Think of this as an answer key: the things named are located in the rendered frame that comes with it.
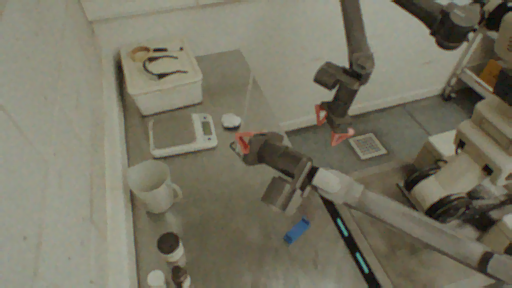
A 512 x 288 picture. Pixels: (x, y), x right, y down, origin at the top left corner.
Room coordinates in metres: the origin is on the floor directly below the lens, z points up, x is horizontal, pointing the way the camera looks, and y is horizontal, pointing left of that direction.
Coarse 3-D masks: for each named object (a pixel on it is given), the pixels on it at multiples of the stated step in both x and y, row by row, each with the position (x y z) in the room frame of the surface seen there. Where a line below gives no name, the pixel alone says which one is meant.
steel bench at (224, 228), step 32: (224, 64) 1.41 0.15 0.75; (128, 96) 1.15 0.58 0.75; (224, 96) 1.16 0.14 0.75; (256, 96) 1.16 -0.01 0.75; (128, 128) 0.95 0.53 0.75; (224, 128) 0.95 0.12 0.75; (256, 128) 0.95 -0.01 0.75; (128, 160) 0.77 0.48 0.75; (160, 160) 0.77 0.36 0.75; (192, 160) 0.77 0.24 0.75; (224, 160) 0.77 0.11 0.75; (192, 192) 0.63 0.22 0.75; (224, 192) 0.63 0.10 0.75; (256, 192) 0.63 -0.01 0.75; (160, 224) 0.50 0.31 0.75; (192, 224) 0.50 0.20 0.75; (224, 224) 0.50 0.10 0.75; (256, 224) 0.50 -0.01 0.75; (288, 224) 0.50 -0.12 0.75; (320, 224) 0.50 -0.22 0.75; (160, 256) 0.39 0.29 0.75; (192, 256) 0.39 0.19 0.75; (224, 256) 0.39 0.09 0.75; (256, 256) 0.39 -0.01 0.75; (288, 256) 0.39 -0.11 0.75; (320, 256) 0.39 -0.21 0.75
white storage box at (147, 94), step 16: (128, 48) 1.33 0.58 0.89; (128, 64) 1.20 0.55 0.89; (160, 64) 1.20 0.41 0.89; (176, 64) 1.20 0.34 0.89; (192, 64) 1.20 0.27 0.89; (128, 80) 1.08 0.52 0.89; (144, 80) 1.09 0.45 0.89; (160, 80) 1.09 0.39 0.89; (176, 80) 1.09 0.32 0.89; (192, 80) 1.09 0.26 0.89; (144, 96) 1.02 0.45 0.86; (160, 96) 1.05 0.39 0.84; (176, 96) 1.07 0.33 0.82; (192, 96) 1.09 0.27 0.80; (144, 112) 1.02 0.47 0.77; (160, 112) 1.04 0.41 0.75
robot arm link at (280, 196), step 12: (312, 168) 0.40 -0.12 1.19; (276, 180) 0.36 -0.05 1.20; (312, 180) 0.35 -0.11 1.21; (324, 180) 0.35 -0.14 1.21; (336, 180) 0.35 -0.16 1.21; (264, 192) 0.35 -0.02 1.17; (276, 192) 0.34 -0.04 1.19; (288, 192) 0.34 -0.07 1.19; (300, 192) 0.35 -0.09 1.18; (336, 192) 0.34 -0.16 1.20; (276, 204) 0.32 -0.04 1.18; (288, 204) 0.33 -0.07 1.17
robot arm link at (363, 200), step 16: (336, 176) 0.36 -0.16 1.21; (320, 192) 0.34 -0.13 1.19; (352, 192) 0.34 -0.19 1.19; (368, 192) 0.34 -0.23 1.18; (352, 208) 0.32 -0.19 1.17; (368, 208) 0.32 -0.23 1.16; (384, 208) 0.32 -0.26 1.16; (400, 208) 0.33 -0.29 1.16; (384, 224) 0.30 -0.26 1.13; (400, 224) 0.30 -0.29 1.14; (416, 224) 0.30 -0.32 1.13; (432, 224) 0.30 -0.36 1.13; (416, 240) 0.28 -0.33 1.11; (432, 240) 0.28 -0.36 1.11; (448, 240) 0.28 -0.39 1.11; (464, 240) 0.28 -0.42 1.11; (448, 256) 0.26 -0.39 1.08; (464, 256) 0.26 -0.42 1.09; (480, 256) 0.26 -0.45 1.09; (496, 256) 0.25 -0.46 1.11; (496, 272) 0.22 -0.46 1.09
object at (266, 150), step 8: (264, 136) 0.46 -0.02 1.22; (272, 136) 0.47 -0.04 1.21; (280, 136) 0.49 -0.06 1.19; (248, 144) 0.44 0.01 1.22; (256, 144) 0.44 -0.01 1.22; (264, 144) 0.45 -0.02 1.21; (272, 144) 0.44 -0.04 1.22; (280, 144) 0.44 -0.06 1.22; (248, 152) 0.43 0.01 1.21; (256, 152) 0.43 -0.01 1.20; (264, 152) 0.43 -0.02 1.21; (272, 152) 0.42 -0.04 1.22; (280, 152) 0.41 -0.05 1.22; (248, 160) 0.42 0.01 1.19; (256, 160) 0.43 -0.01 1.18; (264, 160) 0.42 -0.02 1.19; (272, 160) 0.41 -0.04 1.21; (272, 168) 0.41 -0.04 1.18
